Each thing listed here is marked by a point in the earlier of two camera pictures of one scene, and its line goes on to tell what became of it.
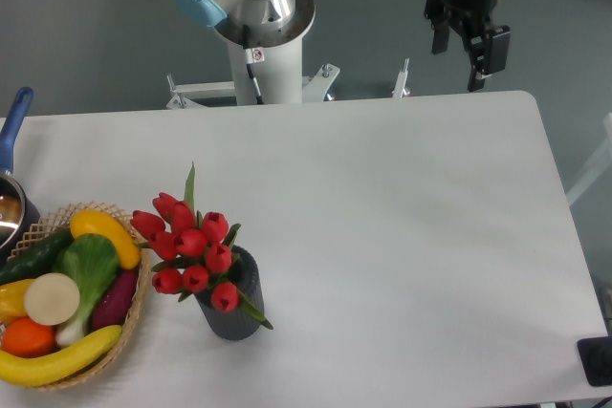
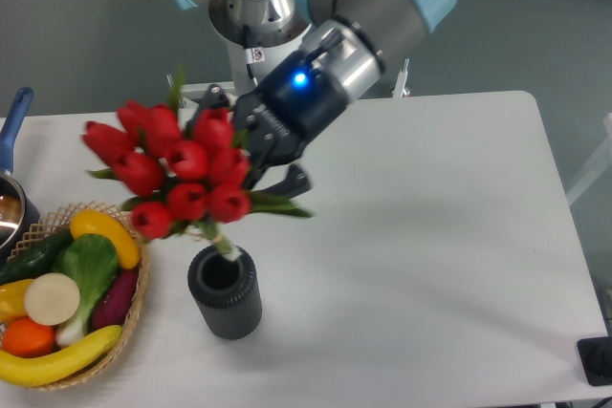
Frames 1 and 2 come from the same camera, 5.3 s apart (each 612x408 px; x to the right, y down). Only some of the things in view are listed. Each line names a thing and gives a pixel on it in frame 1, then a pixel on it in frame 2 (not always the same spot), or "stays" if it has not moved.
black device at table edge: [596, 356] stays
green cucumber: [36, 259] stays
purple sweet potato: [113, 305] stays
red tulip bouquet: [194, 251] -> [183, 173]
